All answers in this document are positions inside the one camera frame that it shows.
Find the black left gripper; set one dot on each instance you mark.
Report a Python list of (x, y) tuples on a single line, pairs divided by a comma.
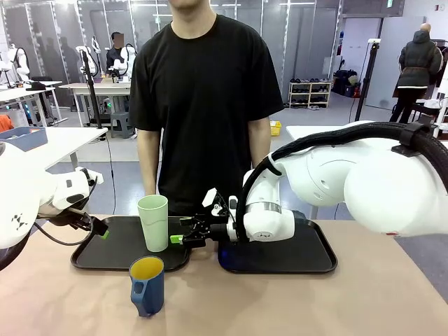
[(82, 220)]

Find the beige top work table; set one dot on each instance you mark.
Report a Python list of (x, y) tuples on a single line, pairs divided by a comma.
[(105, 87)]

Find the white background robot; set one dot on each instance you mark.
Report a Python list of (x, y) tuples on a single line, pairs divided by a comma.
[(21, 63)]

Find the white desk with black device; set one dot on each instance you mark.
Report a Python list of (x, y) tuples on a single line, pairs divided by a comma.
[(35, 92)]

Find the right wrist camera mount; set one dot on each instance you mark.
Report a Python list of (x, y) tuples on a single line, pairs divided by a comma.
[(210, 197)]

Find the grey plastic stool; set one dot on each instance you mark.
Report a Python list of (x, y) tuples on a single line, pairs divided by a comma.
[(122, 124)]

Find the yellow plastic crate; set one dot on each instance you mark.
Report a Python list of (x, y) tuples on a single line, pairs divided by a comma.
[(276, 129)]

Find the wooden shoe rack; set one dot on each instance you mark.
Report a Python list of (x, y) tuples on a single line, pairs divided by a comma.
[(309, 94)]

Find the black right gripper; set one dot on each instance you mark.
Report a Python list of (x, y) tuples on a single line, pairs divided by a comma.
[(218, 232)]

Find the large black plastic tray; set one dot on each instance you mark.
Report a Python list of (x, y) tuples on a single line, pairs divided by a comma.
[(280, 257), (115, 252)]

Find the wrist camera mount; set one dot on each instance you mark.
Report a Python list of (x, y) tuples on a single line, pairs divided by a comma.
[(210, 197), (91, 176)]

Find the person's bare right forearm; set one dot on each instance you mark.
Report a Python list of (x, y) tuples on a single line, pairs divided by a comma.
[(150, 171)]

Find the blue mug yellow inside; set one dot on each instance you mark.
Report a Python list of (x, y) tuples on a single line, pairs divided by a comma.
[(150, 294)]

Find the person in dark hooded coat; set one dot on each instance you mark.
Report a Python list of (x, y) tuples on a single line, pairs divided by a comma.
[(416, 66)]

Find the light green tall cup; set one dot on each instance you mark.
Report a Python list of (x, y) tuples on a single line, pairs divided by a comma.
[(154, 227)]

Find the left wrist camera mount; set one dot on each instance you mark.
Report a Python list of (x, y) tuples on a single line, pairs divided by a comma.
[(91, 176)]

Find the black stand with white light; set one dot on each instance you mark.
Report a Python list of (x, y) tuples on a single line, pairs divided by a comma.
[(367, 77)]

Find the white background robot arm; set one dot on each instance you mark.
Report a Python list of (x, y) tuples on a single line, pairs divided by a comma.
[(126, 59)]

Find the person's bare left forearm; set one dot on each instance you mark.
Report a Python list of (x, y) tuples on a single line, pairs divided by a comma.
[(259, 150)]

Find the person in black t-shirt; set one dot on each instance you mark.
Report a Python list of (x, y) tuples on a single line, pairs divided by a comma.
[(203, 105)]

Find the blue plastic bin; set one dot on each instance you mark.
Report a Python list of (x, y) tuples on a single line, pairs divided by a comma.
[(24, 138)]

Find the white table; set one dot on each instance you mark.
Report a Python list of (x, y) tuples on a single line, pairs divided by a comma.
[(301, 131)]

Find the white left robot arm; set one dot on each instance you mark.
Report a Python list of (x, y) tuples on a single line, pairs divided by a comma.
[(21, 182)]

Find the black backpack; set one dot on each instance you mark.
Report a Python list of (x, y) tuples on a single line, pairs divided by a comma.
[(343, 82)]

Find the background person black jacket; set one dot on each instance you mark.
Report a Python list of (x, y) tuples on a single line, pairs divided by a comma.
[(113, 56)]

